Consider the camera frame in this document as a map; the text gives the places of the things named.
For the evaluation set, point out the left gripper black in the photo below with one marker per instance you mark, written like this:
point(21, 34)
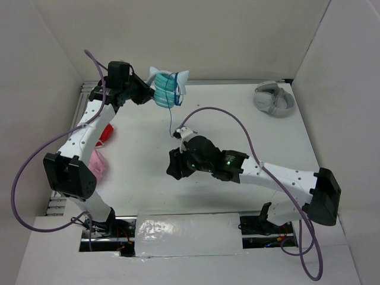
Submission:
point(146, 91)

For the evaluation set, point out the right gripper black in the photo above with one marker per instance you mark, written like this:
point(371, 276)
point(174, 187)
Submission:
point(177, 161)

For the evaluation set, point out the teal cat-ear headphones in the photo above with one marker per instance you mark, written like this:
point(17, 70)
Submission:
point(170, 87)

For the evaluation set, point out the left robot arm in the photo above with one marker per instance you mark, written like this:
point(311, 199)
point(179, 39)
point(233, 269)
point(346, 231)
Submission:
point(68, 170)

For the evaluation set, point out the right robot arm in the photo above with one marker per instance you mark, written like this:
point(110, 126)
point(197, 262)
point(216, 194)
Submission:
point(314, 194)

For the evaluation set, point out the red headphones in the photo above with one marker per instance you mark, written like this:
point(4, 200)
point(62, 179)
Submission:
point(106, 135)

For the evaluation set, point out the pink headphones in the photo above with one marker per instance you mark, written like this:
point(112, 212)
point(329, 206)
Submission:
point(97, 164)

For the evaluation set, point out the white grey headphones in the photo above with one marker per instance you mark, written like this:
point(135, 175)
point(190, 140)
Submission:
point(270, 98)

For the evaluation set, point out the white taped sheet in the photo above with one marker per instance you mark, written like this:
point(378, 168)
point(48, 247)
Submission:
point(189, 235)

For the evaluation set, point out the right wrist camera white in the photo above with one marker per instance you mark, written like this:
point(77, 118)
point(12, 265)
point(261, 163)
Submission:
point(183, 134)

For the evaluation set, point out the aluminium rail frame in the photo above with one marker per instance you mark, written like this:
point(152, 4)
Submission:
point(84, 99)

